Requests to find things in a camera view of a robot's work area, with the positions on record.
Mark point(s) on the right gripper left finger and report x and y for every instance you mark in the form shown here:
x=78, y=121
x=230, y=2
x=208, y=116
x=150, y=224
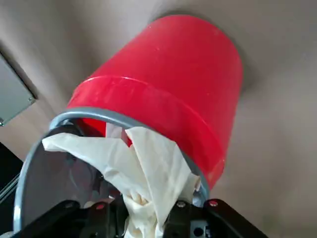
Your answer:
x=62, y=220

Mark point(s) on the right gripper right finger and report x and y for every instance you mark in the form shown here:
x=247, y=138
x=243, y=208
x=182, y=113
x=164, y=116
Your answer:
x=223, y=220

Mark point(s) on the red push-button trash can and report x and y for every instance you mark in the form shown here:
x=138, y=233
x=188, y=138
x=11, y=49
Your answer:
x=173, y=74

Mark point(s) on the silver aluminium case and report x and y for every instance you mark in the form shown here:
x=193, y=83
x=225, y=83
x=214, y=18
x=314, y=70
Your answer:
x=12, y=94

